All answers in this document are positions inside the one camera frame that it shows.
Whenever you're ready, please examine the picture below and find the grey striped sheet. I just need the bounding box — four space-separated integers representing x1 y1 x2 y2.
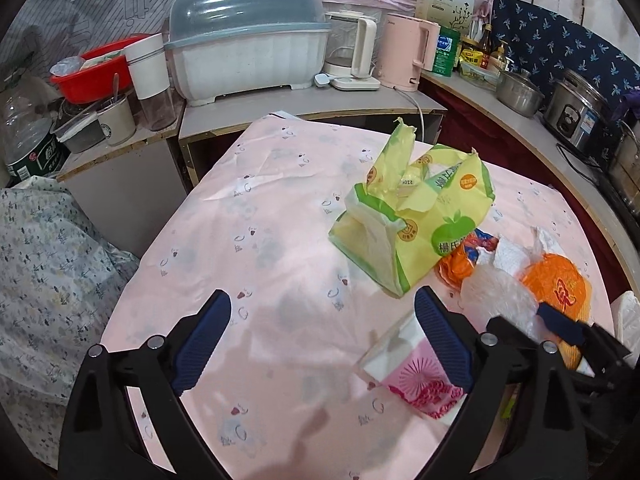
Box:
20 0 193 86

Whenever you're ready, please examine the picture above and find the steel steamer pot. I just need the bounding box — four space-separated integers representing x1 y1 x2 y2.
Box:
607 120 640 201

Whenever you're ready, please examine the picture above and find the white blender cup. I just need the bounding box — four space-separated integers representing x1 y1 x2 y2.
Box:
123 33 178 132

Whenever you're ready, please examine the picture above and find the grey kitchen counter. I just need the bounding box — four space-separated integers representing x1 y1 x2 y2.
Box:
420 67 640 286

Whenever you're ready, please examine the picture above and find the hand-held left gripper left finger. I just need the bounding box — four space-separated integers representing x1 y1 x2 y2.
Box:
59 288 233 480

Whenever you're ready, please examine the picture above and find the large green label water bottle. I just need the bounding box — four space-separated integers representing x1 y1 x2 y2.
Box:
0 77 68 186

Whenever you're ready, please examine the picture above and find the oil bottle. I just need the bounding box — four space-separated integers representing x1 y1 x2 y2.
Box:
490 40 511 73

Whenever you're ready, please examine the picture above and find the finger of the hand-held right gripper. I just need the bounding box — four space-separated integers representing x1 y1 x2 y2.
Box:
487 315 541 348
536 302 593 348

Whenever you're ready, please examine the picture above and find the orange and blue wrapper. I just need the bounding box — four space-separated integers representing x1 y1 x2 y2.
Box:
439 229 498 288

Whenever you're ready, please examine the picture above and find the white paper cup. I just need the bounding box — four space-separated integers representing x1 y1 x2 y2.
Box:
95 95 137 147

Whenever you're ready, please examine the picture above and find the blue patterned cloth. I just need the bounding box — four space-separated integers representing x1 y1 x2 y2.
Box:
490 0 640 111

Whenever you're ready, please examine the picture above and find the glass kettle white handle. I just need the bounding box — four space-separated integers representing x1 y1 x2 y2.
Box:
322 8 382 92

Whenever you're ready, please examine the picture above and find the pink electric kettle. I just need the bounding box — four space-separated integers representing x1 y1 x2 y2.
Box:
376 13 442 92

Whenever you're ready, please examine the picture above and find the yellow label jar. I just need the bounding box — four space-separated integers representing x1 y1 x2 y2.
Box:
460 37 491 68

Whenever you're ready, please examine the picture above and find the low wooden cabinet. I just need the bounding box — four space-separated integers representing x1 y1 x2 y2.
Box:
55 125 181 261

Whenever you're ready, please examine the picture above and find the black power cable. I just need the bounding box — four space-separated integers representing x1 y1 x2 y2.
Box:
556 142 608 186

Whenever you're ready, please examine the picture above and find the clear plastic container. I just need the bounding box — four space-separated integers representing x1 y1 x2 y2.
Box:
50 105 108 154

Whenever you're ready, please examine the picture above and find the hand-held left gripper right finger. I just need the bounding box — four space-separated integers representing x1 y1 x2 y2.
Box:
414 286 588 480

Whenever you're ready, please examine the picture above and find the steel pot with lid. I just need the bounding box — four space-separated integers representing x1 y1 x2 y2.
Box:
495 67 546 118

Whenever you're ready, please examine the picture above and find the pink tissue packet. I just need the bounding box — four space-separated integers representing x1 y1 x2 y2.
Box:
356 310 468 421

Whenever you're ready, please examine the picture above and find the white dish rack grey cover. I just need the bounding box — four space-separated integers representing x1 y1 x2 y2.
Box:
164 0 333 107

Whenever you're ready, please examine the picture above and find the purple cloth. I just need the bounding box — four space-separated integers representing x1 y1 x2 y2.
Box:
607 87 640 123

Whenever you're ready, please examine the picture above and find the steel rice cooker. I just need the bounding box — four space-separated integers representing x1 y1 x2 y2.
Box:
542 67 621 156

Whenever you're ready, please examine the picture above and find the red plastic basin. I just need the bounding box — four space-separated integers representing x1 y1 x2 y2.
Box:
49 34 153 106

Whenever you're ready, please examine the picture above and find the translucent plastic bag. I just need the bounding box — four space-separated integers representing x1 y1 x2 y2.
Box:
459 262 541 336

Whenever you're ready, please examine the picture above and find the green can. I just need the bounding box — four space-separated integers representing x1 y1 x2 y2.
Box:
432 24 462 78

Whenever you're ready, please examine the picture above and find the floral cloth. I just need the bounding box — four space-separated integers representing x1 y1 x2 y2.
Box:
0 177 141 411

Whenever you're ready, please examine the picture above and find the white and green carton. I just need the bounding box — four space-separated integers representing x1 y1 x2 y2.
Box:
415 0 476 31

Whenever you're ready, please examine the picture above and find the round orange wrapper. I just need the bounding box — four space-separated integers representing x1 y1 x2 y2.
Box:
519 254 593 368

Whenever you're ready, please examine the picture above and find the pink patterned tablecloth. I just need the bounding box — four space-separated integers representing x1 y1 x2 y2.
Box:
97 112 616 480

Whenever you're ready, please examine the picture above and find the grey top wooden cabinet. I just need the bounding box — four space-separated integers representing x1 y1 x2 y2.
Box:
177 80 448 186

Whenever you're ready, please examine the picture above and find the yellow plastic bag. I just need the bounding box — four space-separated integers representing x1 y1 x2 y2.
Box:
328 117 497 298

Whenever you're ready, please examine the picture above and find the white plastic bag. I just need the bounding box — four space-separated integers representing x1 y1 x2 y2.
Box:
611 291 640 341

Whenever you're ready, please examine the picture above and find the white power cable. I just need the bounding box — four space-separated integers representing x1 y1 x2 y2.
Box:
395 87 426 141

